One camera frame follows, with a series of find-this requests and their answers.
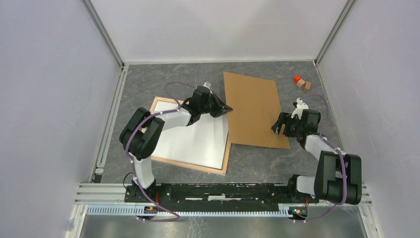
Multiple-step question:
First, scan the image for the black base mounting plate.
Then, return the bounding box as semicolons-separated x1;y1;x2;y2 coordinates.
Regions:
124;183;319;213

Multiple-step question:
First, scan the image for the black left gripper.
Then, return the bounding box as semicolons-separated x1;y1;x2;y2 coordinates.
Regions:
200;92;232;119

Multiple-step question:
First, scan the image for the printed photo with white border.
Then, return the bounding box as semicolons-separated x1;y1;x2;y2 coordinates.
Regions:
151;100;230;170

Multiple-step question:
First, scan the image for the aluminium rail with comb strip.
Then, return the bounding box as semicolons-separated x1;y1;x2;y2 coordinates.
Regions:
73;183;373;218

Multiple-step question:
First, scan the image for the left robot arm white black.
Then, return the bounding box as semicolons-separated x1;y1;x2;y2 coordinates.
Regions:
119;85;233;202

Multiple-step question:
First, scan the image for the small wooden cube block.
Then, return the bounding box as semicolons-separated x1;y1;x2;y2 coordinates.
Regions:
296;79;306;88

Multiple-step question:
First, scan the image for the light wooden picture frame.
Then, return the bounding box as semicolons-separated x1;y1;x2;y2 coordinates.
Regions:
141;96;232;177

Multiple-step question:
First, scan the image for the rectangular wooden block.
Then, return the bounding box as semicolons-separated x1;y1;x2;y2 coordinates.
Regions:
304;81;312;92

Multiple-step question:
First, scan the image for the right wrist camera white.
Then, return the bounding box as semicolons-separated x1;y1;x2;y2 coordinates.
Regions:
291;98;309;119

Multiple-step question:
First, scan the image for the brown cardboard backing board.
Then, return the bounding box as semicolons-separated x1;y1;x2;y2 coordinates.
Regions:
223;72;290;149

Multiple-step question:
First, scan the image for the red cube block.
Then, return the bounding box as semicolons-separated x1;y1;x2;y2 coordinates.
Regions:
293;75;301;83

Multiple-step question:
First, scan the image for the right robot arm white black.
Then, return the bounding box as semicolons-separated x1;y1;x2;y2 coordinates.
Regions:
271;109;362;205

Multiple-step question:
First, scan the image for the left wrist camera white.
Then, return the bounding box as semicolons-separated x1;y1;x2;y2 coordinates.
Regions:
203;82;211;89

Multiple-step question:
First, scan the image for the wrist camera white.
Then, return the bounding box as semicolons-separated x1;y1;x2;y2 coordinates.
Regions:
203;82;211;89
291;98;309;119

